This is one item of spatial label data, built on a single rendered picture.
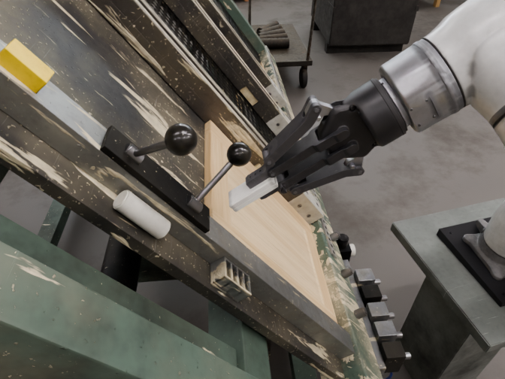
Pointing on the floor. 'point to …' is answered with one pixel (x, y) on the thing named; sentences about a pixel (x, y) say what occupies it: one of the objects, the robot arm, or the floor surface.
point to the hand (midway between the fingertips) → (252, 189)
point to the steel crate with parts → (364, 24)
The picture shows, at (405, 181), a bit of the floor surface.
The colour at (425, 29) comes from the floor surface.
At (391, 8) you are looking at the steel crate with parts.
